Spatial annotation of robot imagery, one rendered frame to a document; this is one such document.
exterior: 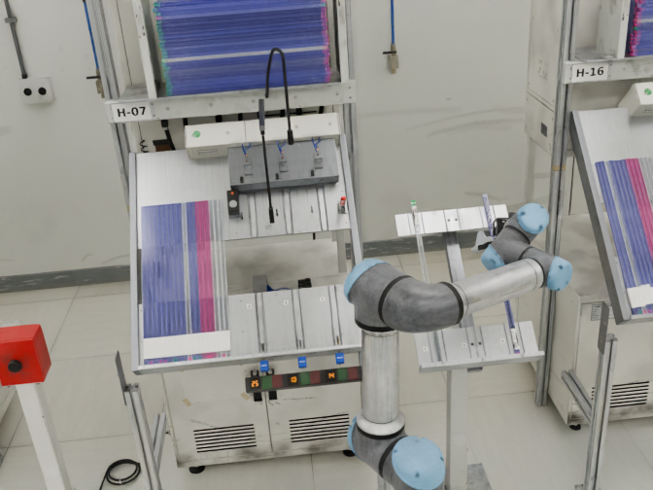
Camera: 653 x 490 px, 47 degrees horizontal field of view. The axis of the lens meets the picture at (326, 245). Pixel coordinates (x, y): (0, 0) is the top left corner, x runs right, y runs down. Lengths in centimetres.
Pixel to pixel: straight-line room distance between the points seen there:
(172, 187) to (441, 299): 116
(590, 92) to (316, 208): 105
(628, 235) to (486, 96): 178
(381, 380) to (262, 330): 61
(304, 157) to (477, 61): 184
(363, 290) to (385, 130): 247
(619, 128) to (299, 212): 108
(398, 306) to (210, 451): 145
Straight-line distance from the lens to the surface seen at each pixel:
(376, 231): 421
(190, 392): 266
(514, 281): 169
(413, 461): 174
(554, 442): 302
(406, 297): 152
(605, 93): 280
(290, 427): 277
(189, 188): 241
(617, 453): 302
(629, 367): 293
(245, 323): 223
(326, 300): 224
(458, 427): 254
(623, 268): 244
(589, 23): 272
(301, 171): 234
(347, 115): 243
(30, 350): 242
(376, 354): 167
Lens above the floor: 195
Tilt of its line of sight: 26 degrees down
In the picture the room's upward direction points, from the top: 4 degrees counter-clockwise
